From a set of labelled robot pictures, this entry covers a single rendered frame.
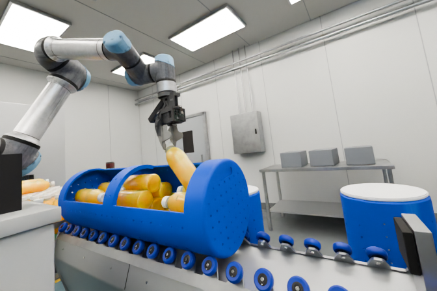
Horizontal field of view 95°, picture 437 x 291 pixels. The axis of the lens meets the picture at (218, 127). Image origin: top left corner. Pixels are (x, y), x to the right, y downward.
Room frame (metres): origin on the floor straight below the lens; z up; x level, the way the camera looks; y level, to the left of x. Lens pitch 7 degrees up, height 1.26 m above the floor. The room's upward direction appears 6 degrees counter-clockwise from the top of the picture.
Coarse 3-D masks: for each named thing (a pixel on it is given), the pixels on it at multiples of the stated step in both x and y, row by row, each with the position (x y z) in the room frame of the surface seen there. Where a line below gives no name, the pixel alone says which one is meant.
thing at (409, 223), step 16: (400, 224) 0.43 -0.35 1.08; (416, 224) 0.41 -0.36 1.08; (400, 240) 0.44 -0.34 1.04; (416, 240) 0.38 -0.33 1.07; (432, 240) 0.37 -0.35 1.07; (416, 256) 0.39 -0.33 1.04; (432, 256) 0.38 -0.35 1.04; (416, 272) 0.39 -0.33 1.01; (432, 272) 0.38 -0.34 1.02; (416, 288) 0.46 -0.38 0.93; (432, 288) 0.38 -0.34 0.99
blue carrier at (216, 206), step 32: (224, 160) 0.63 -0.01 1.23; (64, 192) 0.96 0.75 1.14; (192, 192) 0.56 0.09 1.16; (224, 192) 0.62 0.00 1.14; (96, 224) 0.83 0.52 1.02; (128, 224) 0.70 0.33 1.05; (160, 224) 0.61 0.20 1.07; (192, 224) 0.54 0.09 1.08; (224, 224) 0.60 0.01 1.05; (224, 256) 0.59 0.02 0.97
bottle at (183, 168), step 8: (168, 152) 0.72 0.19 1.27; (176, 152) 0.72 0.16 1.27; (184, 152) 0.74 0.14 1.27; (168, 160) 0.72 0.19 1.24; (176, 160) 0.70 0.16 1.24; (184, 160) 0.70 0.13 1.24; (176, 168) 0.70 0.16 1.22; (184, 168) 0.69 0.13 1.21; (192, 168) 0.70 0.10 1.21; (176, 176) 0.71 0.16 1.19; (184, 176) 0.68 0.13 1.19; (184, 184) 0.68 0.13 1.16
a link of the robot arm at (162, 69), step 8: (160, 56) 0.72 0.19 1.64; (168, 56) 0.73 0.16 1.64; (152, 64) 0.73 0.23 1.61; (160, 64) 0.72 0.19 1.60; (168, 64) 0.73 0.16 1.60; (152, 72) 0.73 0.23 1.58; (160, 72) 0.72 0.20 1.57; (168, 72) 0.72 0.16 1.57; (160, 80) 0.72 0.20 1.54; (168, 80) 0.72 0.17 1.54
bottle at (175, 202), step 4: (176, 192) 0.68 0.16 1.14; (180, 192) 0.66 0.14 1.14; (184, 192) 0.66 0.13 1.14; (168, 196) 0.70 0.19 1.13; (172, 196) 0.66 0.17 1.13; (176, 196) 0.65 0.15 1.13; (180, 196) 0.64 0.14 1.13; (184, 196) 0.64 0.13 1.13; (168, 200) 0.67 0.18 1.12; (172, 200) 0.65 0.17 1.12; (176, 200) 0.64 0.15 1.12; (180, 200) 0.64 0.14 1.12; (184, 200) 0.63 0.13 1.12; (168, 204) 0.66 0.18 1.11; (172, 204) 0.65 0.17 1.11; (176, 204) 0.64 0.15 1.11; (180, 204) 0.63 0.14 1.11; (168, 208) 0.67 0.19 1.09; (172, 208) 0.65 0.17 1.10; (176, 208) 0.64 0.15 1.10; (180, 208) 0.63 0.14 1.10
